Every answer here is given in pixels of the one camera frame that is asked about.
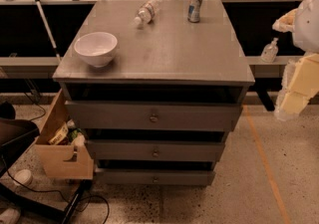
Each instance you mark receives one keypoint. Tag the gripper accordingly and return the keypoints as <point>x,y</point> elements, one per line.
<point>307,27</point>

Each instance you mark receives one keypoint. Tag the silver blue redbull can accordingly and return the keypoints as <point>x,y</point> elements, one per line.
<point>193,15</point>

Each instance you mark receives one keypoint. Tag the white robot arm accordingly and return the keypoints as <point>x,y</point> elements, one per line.
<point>303,23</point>

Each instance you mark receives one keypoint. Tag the hand sanitizer pump bottle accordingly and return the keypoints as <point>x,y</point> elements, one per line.
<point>270,51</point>

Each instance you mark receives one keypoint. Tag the grey drawer cabinet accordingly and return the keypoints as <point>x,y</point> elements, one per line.
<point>169,61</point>

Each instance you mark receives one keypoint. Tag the clear plastic water bottle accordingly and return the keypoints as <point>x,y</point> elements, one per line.
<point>147,13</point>

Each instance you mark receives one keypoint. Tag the middle grey drawer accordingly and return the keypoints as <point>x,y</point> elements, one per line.
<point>155,150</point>

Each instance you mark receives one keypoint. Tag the grey drawer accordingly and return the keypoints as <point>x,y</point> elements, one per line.
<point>157,177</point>
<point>155,150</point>
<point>121,115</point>

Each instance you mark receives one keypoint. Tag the white ceramic bowl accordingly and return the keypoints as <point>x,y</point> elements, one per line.
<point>96,49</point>

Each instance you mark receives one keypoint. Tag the bottom grey drawer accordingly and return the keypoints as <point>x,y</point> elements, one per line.
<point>157,177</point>

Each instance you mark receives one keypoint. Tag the top grey drawer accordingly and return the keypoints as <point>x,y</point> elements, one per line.
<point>121,115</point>

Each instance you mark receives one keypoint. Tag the wooden box with items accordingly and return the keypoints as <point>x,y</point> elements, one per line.
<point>61,158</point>

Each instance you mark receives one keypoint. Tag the white pole stick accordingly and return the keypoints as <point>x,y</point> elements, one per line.
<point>48,29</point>

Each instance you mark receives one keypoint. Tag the black chair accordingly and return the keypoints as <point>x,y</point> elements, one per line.
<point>16,135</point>

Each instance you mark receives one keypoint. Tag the white round lid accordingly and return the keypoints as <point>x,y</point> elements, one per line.
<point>23,177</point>

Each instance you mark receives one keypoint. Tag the white shoe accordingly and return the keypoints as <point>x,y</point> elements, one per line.
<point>10,216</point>

